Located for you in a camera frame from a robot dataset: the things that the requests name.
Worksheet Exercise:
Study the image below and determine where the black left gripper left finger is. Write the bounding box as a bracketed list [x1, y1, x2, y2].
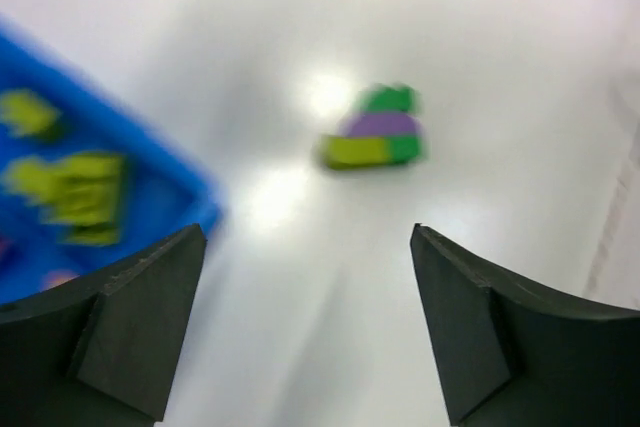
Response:
[1, 224, 206, 426]

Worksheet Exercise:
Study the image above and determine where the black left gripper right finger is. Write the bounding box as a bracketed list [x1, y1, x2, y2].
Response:
[410, 225, 639, 427]

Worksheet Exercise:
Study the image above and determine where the lime green lego brick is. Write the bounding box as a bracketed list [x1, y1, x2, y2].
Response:
[1, 151, 127, 247]

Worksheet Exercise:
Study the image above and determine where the blue plastic sorting bin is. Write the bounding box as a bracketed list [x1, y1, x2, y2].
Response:
[1, 26, 223, 303]

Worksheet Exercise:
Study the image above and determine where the small lime lego brick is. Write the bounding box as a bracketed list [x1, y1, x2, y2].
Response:
[1, 89, 61, 138]

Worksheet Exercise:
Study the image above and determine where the purple oval printed lego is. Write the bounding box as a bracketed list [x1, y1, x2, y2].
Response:
[40, 270, 79, 292]

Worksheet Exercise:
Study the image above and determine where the green sloped lego brick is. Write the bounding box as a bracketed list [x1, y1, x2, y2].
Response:
[317, 84, 426, 170]

